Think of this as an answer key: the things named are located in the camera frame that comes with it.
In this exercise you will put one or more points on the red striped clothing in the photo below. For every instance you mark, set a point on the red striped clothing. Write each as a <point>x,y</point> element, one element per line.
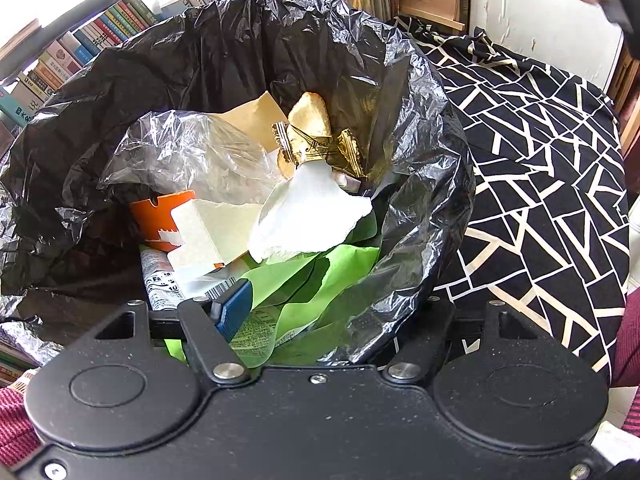
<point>627,360</point>

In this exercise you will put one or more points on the row of books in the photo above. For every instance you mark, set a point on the row of books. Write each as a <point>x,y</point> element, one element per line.
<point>75,50</point>

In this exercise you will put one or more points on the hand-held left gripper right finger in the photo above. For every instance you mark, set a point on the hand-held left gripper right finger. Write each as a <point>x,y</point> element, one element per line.
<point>422,347</point>

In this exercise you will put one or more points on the leaning wooden frames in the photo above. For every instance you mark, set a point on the leaning wooden frames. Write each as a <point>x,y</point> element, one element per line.
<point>627,105</point>

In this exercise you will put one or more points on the green snack bag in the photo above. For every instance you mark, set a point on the green snack bag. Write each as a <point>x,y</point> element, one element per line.
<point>340,275</point>

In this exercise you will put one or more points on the orange white carton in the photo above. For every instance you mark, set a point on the orange white carton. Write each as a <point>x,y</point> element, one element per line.
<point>155,215</point>

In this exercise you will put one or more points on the clear plastic bag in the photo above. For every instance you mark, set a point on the clear plastic bag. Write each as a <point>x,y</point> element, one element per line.
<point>190,150</point>

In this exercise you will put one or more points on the grey window frame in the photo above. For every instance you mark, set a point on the grey window frame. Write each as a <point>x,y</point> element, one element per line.
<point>65,20</point>

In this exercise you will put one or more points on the black trash bag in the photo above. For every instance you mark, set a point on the black trash bag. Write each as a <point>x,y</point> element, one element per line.
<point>175,60</point>

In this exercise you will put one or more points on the brown paper envelope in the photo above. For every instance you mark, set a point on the brown paper envelope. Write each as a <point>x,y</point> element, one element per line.
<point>255,117</point>

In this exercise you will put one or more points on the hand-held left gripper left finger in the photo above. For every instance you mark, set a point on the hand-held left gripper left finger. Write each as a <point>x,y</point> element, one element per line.
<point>235,310</point>

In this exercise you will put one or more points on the black white patterned cloth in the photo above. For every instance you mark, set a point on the black white patterned cloth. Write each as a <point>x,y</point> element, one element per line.
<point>540,185</point>

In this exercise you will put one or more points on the white paper towel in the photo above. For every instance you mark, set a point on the white paper towel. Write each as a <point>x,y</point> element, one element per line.
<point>315,210</point>

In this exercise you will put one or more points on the gold foil wrapper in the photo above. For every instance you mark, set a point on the gold foil wrapper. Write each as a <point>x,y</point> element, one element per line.
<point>352,155</point>
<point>300,152</point>

